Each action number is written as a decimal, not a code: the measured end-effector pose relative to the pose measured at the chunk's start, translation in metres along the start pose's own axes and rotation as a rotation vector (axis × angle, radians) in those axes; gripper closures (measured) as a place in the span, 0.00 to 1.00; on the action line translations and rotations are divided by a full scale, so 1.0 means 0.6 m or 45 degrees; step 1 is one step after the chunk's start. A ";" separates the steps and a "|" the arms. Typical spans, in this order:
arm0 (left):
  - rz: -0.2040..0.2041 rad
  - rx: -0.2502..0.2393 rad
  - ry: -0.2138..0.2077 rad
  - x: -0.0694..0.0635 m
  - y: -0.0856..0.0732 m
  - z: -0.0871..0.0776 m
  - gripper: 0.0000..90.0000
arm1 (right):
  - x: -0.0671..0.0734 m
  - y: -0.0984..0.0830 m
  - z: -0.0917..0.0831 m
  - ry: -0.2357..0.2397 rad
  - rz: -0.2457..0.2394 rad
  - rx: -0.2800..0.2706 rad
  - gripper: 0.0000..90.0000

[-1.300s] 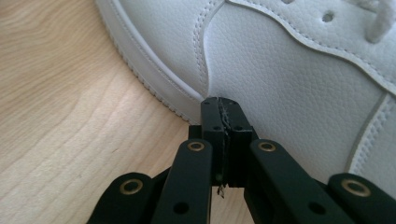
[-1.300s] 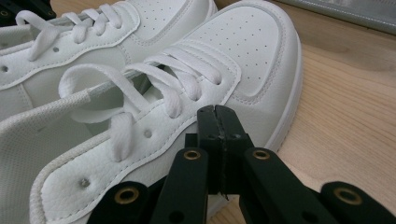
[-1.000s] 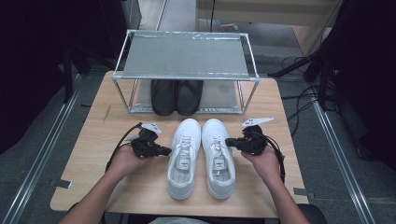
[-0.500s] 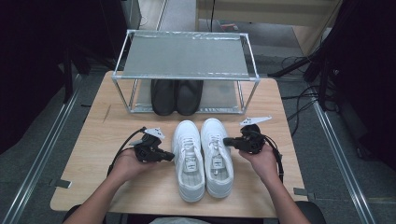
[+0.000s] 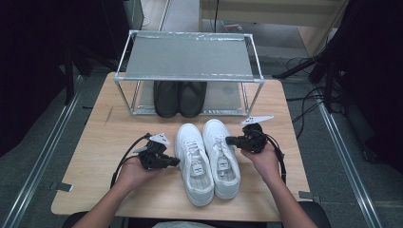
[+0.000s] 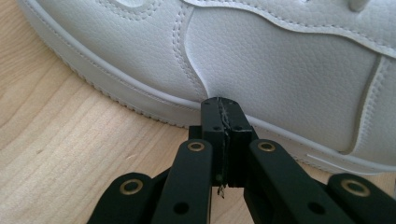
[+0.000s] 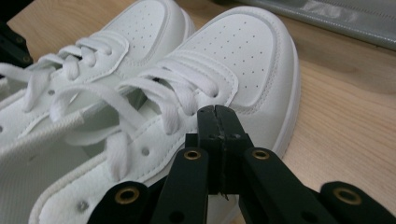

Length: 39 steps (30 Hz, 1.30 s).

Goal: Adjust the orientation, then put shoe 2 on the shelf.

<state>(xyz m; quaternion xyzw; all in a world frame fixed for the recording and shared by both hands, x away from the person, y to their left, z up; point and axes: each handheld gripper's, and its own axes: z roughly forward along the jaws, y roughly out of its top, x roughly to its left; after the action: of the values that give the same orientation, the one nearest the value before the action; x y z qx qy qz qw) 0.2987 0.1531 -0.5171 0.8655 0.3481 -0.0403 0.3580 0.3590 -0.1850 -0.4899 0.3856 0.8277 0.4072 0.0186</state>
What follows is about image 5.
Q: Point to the black slipper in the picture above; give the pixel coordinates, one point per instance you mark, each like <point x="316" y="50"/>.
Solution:
<point x="166" y="101"/>
<point x="191" y="101"/>

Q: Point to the metal floor rail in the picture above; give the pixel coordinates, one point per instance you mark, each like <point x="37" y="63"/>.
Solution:
<point x="47" y="148"/>
<point x="164" y="15"/>
<point x="345" y="158"/>

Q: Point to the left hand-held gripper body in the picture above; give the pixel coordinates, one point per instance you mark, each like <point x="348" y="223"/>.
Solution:
<point x="152" y="158"/>

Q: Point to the person's right hand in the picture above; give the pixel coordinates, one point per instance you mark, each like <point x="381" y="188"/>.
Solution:
<point x="267" y="164"/>

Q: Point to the person's left hand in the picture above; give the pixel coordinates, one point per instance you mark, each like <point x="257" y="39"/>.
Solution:
<point x="133" y="174"/>

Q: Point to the black metal stand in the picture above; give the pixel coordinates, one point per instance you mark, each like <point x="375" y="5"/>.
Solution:
<point x="69" y="82"/>

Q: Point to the black tripod leg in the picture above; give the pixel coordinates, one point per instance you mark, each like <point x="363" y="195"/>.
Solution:
<point x="294" y="68"/>

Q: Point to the red and black object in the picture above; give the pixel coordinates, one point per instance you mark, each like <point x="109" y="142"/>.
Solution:
<point x="233" y="27"/>

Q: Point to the gray cabinet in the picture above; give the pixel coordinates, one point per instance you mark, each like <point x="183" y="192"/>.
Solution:
<point x="136" y="12"/>

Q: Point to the gray tape piece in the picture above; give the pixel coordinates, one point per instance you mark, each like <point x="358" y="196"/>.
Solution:
<point x="63" y="186"/>
<point x="309" y="195"/>

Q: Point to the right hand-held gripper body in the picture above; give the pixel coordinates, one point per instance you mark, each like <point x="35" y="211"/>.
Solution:
<point x="255" y="141"/>

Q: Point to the metal shoe rack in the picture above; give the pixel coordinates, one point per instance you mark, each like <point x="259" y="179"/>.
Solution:
<point x="190" y="57"/>

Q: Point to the black chair armrest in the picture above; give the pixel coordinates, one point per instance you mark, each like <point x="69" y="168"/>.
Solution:
<point x="71" y="221"/>
<point x="320" y="218"/>

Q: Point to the person's gray clothing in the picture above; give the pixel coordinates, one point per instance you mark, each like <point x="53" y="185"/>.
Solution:
<point x="183" y="225"/>

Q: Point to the white sneaker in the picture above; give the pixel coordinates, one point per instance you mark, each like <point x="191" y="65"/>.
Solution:
<point x="187" y="136"/>
<point x="215" y="129"/>

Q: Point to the black curtain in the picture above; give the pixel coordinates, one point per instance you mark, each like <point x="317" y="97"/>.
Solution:
<point x="31" y="63"/>
<point x="374" y="79"/>

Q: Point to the wooden cabinet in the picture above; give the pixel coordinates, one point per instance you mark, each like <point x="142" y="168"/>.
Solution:
<point x="269" y="12"/>

